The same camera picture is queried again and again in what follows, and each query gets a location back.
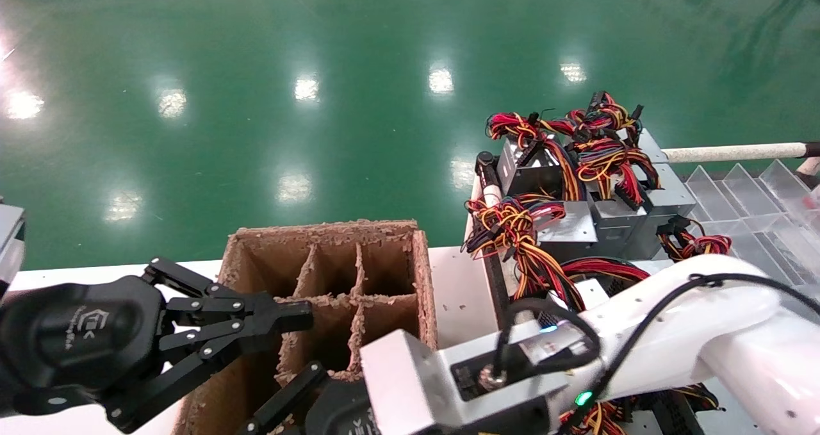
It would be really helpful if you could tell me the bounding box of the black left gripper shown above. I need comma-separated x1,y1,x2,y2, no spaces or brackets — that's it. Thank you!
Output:
0,276,283,434

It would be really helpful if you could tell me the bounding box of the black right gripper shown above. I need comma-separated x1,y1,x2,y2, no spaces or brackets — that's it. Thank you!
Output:
142,258,380,435

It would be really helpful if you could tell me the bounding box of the brown cardboard divider box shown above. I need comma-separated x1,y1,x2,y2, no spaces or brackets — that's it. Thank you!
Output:
172,220,439,435

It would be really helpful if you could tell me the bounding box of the grey power supply dark face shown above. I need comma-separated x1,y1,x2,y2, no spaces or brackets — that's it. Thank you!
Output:
496,137,568,199

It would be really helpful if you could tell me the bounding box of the silver power supply unit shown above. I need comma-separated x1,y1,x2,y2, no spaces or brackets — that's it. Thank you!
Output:
634,129,697,215
535,201,600,243

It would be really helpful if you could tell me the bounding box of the dark grey power supply unit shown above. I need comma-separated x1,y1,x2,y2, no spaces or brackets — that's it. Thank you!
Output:
586,188,667,259

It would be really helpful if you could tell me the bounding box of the long white pipe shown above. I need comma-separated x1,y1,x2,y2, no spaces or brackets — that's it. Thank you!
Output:
662,142,809,164

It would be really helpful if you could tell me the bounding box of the clear plastic divider tray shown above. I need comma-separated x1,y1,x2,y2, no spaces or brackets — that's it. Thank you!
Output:
682,160,820,295

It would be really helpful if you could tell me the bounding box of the black rack rail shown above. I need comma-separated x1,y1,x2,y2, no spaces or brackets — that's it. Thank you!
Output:
484,256,513,333

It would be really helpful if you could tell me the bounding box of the yellow orange blue cable bundle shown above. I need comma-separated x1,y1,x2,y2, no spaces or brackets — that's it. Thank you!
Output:
463,193,587,314

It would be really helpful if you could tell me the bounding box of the red yellow black cable bundle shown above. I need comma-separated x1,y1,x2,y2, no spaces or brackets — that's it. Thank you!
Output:
567,91,662,206
557,384,721,435

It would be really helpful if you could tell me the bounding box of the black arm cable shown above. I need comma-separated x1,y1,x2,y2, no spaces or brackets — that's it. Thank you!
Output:
490,272,820,435

